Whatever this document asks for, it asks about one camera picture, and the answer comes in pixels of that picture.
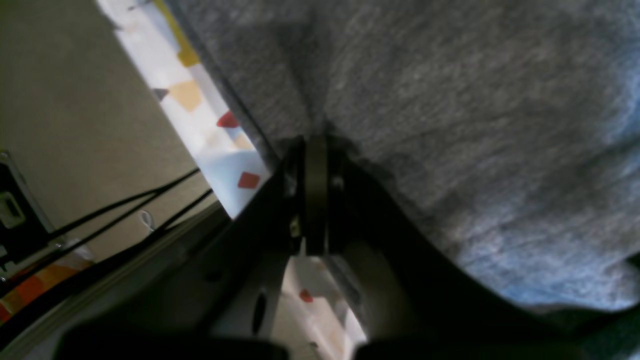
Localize terrazzo pattern tablecloth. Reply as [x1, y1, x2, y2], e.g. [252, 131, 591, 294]
[97, 0, 366, 360]

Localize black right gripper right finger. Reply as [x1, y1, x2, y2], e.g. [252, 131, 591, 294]
[315, 136, 639, 360]

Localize black floor cables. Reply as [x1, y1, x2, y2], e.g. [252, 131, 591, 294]
[0, 167, 216, 301]

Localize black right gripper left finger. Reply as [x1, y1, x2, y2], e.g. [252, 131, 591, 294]
[54, 137, 316, 360]

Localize grey t-shirt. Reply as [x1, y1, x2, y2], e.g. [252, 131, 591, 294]
[167, 0, 640, 312]

